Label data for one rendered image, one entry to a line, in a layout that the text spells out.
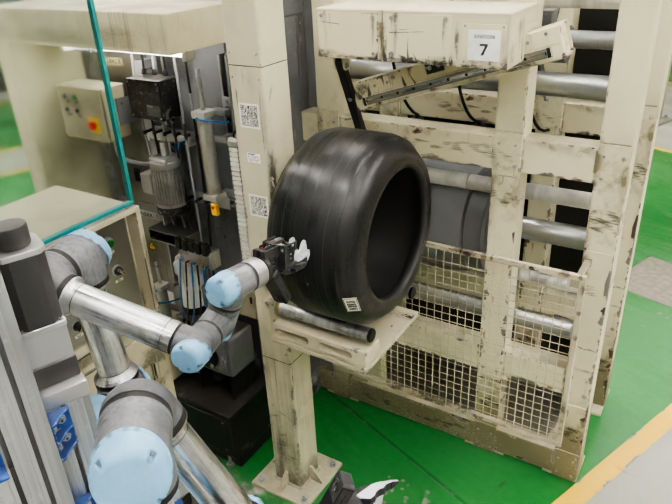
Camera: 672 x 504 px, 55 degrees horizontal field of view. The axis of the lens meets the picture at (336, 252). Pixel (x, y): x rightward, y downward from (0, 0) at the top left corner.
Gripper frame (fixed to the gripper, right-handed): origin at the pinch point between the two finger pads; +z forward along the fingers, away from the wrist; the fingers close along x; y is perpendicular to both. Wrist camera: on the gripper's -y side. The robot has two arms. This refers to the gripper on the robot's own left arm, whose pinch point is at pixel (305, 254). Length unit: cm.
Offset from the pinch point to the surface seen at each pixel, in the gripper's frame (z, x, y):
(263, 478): 31, 43, -117
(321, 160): 12.9, 3.3, 22.5
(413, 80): 57, -2, 40
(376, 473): 58, 6, -116
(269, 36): 20, 25, 54
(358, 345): 17.9, -7.0, -34.1
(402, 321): 45, -9, -37
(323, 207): 4.4, -2.9, 12.4
